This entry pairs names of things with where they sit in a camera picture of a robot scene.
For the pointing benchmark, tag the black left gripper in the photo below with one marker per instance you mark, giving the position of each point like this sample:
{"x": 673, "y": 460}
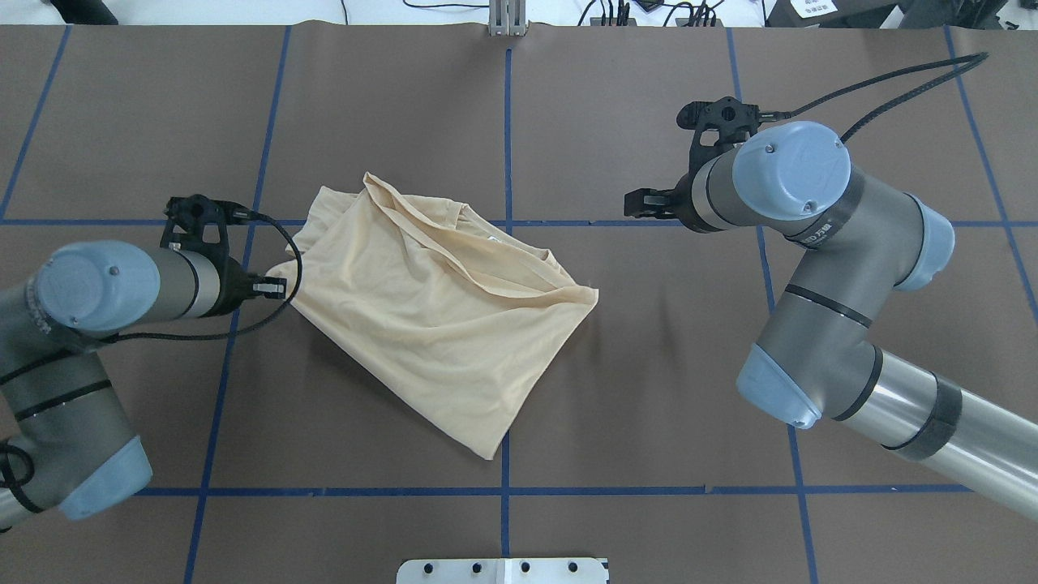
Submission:
{"x": 234, "y": 285}

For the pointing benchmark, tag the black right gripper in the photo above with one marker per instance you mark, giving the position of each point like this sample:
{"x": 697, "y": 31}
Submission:
{"x": 681, "y": 203}

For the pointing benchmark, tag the cream long-sleeve graphic shirt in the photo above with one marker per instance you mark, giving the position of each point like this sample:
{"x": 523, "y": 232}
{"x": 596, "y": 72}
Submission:
{"x": 453, "y": 315}

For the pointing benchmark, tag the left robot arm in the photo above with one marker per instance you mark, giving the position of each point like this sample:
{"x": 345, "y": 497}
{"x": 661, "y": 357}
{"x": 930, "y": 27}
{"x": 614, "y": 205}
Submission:
{"x": 76, "y": 450}

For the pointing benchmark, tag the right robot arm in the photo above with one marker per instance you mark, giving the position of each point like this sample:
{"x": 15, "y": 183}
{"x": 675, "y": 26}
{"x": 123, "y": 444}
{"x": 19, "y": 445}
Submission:
{"x": 862, "y": 240}

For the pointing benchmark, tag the aluminium frame post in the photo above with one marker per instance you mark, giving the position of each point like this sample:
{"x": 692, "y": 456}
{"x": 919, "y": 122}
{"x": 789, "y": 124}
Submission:
{"x": 507, "y": 18}

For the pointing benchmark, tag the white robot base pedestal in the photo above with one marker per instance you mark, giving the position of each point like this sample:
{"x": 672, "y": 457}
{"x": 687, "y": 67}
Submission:
{"x": 505, "y": 570}

